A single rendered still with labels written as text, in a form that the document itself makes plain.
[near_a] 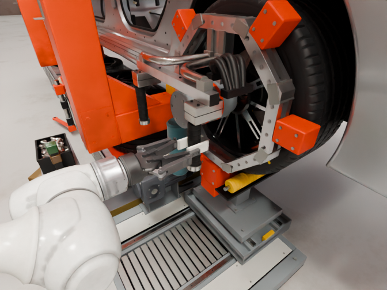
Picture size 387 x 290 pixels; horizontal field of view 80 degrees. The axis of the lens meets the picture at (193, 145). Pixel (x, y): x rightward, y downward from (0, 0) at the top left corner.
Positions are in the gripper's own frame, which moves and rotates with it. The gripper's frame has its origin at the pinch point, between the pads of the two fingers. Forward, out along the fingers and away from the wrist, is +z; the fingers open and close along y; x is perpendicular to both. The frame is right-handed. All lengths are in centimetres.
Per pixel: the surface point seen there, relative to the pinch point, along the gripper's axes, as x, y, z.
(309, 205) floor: -82, 1, 94
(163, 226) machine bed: -75, -34, 4
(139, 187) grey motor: -47, -42, -4
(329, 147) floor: -82, -28, 172
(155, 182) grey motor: -45, -39, 4
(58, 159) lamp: -24, -53, -32
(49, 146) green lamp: -17, -53, -34
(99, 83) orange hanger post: 2, -60, -7
